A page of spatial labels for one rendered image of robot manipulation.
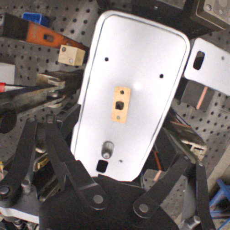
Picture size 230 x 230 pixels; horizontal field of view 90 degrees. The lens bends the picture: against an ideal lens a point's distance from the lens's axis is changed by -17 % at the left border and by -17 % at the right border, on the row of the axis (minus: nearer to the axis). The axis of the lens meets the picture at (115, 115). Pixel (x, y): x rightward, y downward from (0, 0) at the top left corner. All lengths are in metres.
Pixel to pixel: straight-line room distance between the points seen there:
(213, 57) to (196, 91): 0.09
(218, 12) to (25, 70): 0.77
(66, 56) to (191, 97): 0.31
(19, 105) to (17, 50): 0.61
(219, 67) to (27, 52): 0.77
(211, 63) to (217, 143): 0.61
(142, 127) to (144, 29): 0.23
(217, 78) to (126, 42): 0.24
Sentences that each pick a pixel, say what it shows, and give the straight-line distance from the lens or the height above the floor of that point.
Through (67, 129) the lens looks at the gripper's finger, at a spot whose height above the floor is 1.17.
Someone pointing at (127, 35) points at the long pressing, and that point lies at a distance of 0.33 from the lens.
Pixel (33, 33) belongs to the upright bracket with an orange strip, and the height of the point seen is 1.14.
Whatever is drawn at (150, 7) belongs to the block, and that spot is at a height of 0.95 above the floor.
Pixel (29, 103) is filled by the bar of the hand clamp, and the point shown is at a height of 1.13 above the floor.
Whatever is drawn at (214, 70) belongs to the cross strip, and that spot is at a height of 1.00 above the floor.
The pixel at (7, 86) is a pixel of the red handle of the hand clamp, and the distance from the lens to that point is 0.29.
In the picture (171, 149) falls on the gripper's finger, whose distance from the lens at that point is 0.18.
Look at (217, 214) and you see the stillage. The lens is 2.96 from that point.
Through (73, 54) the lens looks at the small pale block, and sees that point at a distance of 0.27.
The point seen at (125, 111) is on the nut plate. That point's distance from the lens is 0.32.
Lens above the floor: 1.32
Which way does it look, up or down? 70 degrees down
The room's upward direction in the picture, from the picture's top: 169 degrees counter-clockwise
